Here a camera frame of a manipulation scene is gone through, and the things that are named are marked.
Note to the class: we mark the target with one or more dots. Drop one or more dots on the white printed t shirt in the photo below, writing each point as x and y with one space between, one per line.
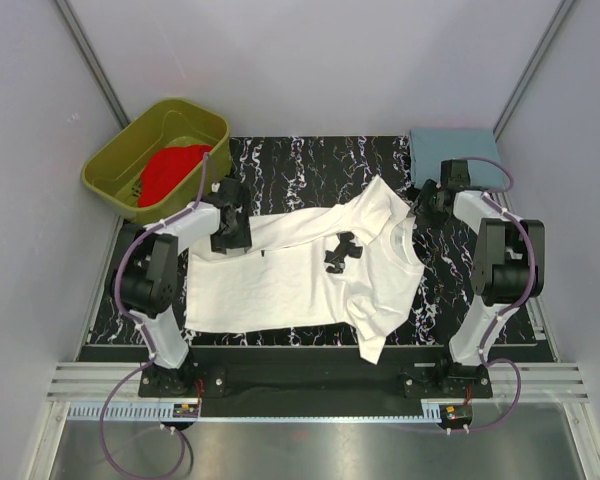
353 263

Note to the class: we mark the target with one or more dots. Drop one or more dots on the red t shirt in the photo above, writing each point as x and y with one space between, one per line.
165 171

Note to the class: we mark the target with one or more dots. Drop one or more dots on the slotted grey cable duct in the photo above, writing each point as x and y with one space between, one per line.
145 411

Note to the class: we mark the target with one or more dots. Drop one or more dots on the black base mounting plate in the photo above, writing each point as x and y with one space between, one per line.
416 372

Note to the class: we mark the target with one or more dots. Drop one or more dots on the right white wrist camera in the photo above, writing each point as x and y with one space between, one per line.
455 175

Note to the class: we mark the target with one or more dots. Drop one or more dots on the olive green plastic basket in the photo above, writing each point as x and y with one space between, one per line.
115 172

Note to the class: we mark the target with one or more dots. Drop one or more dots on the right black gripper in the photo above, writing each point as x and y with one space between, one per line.
419 207

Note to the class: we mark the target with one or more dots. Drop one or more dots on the folded blue t shirt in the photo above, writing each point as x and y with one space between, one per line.
430 146

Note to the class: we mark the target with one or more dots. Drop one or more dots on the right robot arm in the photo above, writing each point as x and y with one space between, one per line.
508 263

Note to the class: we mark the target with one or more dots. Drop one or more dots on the black marble pattern mat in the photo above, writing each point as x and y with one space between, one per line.
287 173

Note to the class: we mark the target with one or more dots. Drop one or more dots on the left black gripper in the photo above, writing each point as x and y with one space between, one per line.
241 240

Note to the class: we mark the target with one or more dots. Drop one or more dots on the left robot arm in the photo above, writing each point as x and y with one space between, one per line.
143 285

